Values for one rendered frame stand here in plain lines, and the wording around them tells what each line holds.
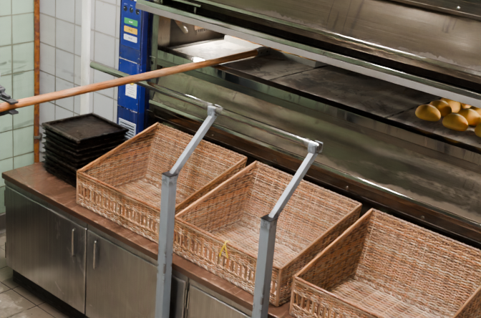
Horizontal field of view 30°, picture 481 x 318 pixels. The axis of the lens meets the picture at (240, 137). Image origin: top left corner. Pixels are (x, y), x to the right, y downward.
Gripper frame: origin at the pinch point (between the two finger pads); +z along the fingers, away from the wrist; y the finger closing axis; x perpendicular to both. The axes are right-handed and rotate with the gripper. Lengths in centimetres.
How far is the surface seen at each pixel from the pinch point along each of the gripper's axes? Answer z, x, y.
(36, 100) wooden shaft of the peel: 1.7, -10.0, -0.4
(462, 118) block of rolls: 111, -119, -3
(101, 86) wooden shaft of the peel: 1.5, -40.2, -0.4
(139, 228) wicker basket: 13, -52, 59
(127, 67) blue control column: -50, -98, 14
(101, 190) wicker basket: -11, -52, 50
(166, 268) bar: 39, -42, 62
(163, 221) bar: 37, -41, 43
